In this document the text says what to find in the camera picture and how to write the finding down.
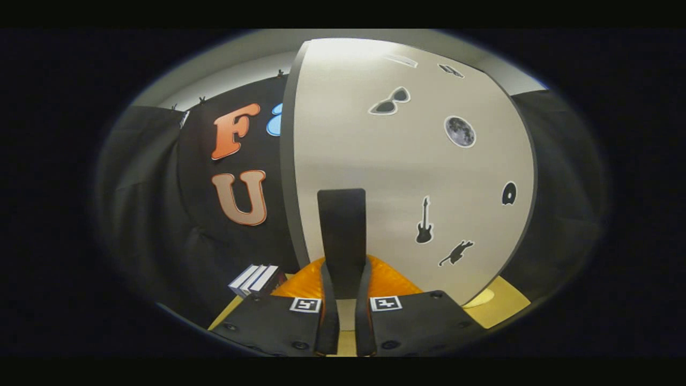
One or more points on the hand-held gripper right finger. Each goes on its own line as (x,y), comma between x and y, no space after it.
(363,327)

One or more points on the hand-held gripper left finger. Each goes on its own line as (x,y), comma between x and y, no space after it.
(328,327)

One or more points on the white cabinet door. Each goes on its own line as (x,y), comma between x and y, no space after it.
(386,161)

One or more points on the dark grey cabinet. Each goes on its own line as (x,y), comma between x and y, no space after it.
(286,161)

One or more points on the black backdrop cloth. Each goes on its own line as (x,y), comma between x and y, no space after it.
(150,214)

